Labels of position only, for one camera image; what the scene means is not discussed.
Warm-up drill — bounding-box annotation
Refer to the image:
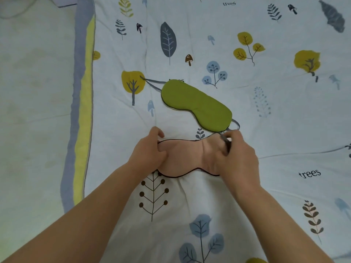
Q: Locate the person's right hand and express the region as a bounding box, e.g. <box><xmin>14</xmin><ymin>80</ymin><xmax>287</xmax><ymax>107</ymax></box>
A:
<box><xmin>213</xmin><ymin>130</ymin><xmax>260</xmax><ymax>195</ymax></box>

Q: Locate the person's left hand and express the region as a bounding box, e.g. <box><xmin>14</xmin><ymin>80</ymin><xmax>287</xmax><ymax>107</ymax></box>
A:
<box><xmin>127</xmin><ymin>126</ymin><xmax>168</xmax><ymax>176</ymax></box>

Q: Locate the pink sleep mask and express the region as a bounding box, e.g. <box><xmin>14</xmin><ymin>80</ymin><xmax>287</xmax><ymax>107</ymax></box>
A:
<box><xmin>157</xmin><ymin>132</ymin><xmax>232</xmax><ymax>178</ymax></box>

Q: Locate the person's right forearm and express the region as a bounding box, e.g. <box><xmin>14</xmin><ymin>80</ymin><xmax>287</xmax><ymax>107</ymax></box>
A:
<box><xmin>231</xmin><ymin>185</ymin><xmax>337</xmax><ymax>263</ymax></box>

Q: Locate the person's left forearm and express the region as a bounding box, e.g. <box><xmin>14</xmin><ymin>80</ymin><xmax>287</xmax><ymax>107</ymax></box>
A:
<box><xmin>0</xmin><ymin>163</ymin><xmax>157</xmax><ymax>263</ymax></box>

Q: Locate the green sleep mask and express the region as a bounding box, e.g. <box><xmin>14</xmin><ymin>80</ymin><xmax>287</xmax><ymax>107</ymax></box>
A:
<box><xmin>139</xmin><ymin>76</ymin><xmax>241</xmax><ymax>133</ymax></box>

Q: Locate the leaf print quilt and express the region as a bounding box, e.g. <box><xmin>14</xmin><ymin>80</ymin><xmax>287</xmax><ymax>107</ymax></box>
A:
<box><xmin>60</xmin><ymin>0</ymin><xmax>351</xmax><ymax>263</ymax></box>

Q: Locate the pale bed sheet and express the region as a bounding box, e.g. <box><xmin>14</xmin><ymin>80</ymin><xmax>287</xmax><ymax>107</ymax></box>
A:
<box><xmin>0</xmin><ymin>0</ymin><xmax>95</xmax><ymax>254</ymax></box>

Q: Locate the purple cloth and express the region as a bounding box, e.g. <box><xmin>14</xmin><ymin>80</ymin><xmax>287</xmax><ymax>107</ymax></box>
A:
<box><xmin>52</xmin><ymin>0</ymin><xmax>79</xmax><ymax>8</ymax></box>

